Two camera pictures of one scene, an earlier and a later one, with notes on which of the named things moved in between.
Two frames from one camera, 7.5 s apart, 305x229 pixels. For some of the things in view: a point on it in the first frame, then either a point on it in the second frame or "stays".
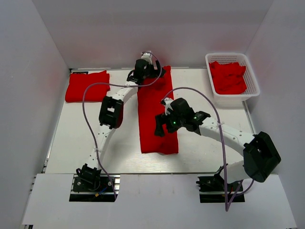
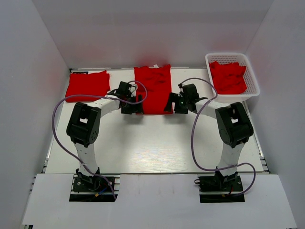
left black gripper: (155, 72) to (137, 108)
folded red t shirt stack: (79, 82) stays
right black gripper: (162, 119) to (173, 98)
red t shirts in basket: (228, 78) stays
